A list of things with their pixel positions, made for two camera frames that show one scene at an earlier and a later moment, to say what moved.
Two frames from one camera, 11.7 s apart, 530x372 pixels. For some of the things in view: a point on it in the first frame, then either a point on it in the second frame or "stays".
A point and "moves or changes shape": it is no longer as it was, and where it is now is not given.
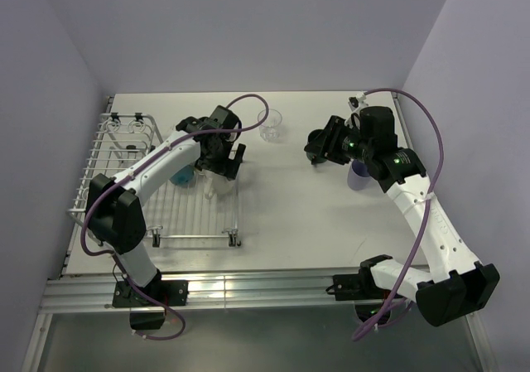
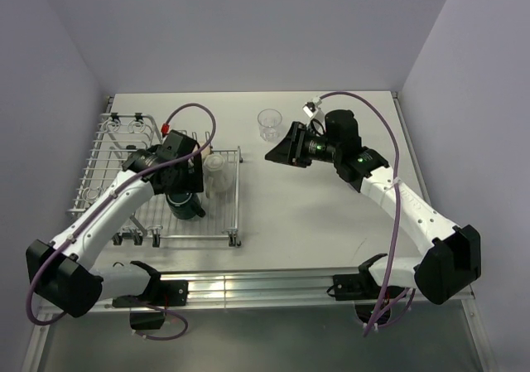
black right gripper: (323, 145) to (291, 150)
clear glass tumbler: (269, 129) stays
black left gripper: (227, 166) to (191, 181)
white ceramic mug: (218, 185) stays
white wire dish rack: (185, 210) stays
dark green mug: (319, 159) moves or changes shape
